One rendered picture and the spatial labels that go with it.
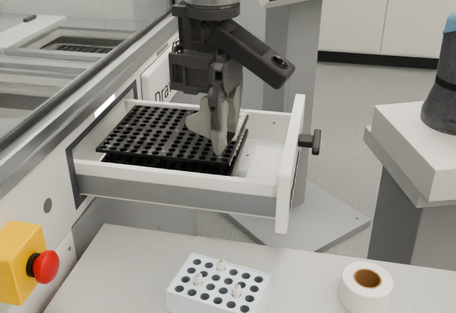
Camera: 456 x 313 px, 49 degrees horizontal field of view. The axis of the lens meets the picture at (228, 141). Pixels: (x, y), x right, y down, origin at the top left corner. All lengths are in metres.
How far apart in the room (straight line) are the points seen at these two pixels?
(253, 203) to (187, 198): 0.10
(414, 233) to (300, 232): 0.93
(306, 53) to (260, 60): 1.20
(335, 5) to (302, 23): 1.99
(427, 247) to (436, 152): 0.25
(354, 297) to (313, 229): 1.34
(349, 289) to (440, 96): 0.51
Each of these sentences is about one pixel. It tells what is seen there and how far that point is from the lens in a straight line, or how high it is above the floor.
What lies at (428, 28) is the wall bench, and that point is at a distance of 3.85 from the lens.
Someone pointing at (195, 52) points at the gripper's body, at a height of 1.08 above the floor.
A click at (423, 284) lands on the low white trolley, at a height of 0.76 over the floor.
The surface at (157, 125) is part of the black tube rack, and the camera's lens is 0.89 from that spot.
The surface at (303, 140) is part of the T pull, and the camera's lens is 0.82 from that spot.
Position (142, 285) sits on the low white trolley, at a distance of 0.77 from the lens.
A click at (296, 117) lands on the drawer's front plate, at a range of 0.85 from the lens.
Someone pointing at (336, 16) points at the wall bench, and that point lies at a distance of 3.78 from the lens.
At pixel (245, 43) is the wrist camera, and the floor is 1.10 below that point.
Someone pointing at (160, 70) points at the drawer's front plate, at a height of 0.91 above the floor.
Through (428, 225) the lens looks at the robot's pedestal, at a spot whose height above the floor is 0.64.
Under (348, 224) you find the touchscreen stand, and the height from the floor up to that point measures 0.03.
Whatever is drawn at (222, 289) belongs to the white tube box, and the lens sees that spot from 0.71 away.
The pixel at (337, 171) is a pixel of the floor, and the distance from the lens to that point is 2.50.
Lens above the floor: 1.30
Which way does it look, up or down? 29 degrees down
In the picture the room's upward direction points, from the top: straight up
